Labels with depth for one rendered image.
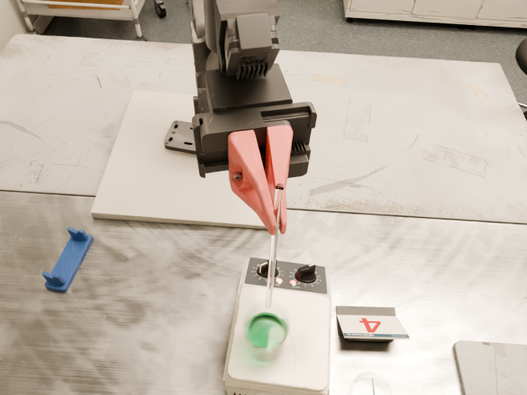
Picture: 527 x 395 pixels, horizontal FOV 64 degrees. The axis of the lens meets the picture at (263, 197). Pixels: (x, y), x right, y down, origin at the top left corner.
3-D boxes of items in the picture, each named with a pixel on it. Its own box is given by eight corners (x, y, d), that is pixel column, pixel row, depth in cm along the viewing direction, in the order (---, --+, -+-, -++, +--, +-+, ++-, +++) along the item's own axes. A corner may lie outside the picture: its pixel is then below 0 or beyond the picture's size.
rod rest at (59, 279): (75, 234, 70) (67, 222, 68) (94, 237, 70) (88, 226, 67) (45, 288, 64) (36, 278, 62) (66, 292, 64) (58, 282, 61)
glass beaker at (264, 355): (261, 315, 54) (263, 288, 48) (295, 342, 52) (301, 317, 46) (230, 352, 51) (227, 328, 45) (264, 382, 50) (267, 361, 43)
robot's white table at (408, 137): (108, 229, 176) (14, 32, 105) (396, 248, 176) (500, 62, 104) (70, 346, 147) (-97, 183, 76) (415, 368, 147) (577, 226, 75)
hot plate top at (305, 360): (241, 286, 57) (241, 284, 56) (329, 298, 57) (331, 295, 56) (225, 379, 50) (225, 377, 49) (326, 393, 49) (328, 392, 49)
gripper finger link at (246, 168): (347, 193, 29) (310, 104, 35) (244, 208, 28) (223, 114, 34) (331, 244, 34) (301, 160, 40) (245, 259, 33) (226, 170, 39)
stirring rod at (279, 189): (264, 304, 44) (274, 182, 28) (270, 303, 44) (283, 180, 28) (266, 309, 44) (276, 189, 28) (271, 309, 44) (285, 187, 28)
